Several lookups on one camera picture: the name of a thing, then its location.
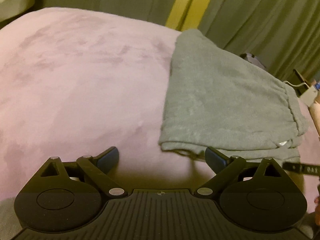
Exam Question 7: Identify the grey sweatpants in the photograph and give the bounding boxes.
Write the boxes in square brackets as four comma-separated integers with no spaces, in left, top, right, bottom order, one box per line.
[159,29,308,163]

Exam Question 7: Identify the white box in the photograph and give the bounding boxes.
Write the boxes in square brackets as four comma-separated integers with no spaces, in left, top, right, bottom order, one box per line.
[300,86,318,107]

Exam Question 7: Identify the plastic water bottle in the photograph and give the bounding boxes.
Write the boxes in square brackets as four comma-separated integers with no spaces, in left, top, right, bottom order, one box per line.
[314,81,320,90]

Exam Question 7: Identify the pink bed blanket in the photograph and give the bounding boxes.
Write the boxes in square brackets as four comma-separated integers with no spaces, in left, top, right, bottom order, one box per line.
[0,6,320,214]

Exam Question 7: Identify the dark bedside table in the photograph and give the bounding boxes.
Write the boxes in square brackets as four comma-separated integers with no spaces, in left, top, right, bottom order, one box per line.
[293,69,310,97]

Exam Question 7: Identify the grey green curtain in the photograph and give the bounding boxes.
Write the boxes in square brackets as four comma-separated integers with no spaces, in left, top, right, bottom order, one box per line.
[36,0,319,80]

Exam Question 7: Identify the yellow curtain stripe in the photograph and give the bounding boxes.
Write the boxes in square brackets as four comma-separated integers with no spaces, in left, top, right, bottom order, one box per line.
[165,0,210,31]

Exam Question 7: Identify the white charging cable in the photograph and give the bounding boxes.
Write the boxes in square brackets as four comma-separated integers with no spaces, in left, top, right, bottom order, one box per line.
[282,80,309,87]

